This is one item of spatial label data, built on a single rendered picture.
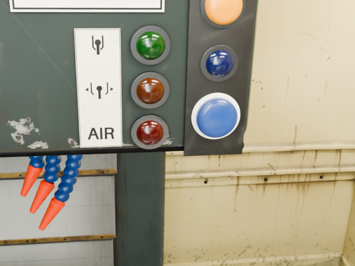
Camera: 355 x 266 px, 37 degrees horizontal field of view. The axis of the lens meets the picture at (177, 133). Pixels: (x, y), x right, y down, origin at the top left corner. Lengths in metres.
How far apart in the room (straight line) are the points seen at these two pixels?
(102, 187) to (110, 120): 0.76
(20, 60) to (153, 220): 0.90
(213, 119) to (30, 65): 0.13
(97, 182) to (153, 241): 0.23
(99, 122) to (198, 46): 0.09
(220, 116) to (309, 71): 1.19
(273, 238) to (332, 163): 0.32
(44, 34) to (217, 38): 0.11
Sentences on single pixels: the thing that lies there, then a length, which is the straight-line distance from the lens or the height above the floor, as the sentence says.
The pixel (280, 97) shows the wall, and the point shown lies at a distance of 1.56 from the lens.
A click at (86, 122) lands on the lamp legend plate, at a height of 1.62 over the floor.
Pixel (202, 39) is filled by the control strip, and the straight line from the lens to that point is 0.36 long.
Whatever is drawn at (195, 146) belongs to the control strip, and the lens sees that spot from 0.39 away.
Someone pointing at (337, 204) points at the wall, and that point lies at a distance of 1.81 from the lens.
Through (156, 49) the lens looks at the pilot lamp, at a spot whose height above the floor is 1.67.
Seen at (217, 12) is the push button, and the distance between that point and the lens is 0.35.
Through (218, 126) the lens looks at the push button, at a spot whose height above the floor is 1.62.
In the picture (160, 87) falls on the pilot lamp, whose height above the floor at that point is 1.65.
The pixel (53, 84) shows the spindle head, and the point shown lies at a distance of 0.37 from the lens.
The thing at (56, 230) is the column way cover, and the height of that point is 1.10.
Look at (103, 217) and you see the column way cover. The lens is 1.17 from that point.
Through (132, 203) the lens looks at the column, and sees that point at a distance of 1.20.
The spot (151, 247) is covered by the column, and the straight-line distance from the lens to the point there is 1.28.
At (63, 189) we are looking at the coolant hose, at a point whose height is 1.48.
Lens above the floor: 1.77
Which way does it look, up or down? 24 degrees down
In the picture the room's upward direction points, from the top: 2 degrees clockwise
